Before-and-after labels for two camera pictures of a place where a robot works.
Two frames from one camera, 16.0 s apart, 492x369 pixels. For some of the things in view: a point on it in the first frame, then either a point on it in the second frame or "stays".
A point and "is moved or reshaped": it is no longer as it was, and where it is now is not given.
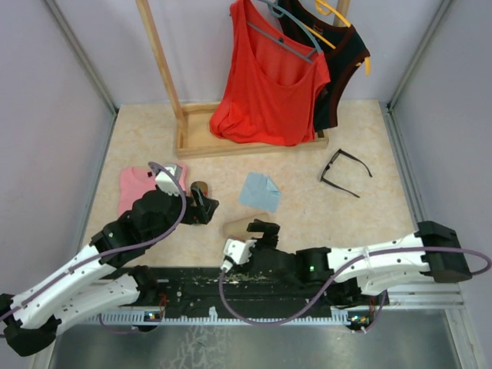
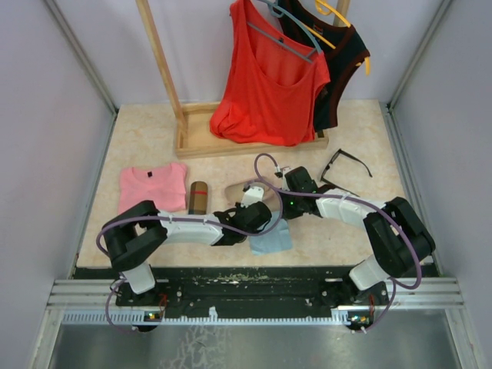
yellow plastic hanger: x=324 y=8 stays
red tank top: x=273 y=86 stays
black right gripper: x=270 y=235 → x=288 y=213
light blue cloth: x=260 y=191 is moved or reshaped
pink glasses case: x=237 y=227 is moved or reshaped
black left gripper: x=202 y=211 → x=240 y=208
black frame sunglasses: x=340 y=151 stays
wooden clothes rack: x=193 y=136 stays
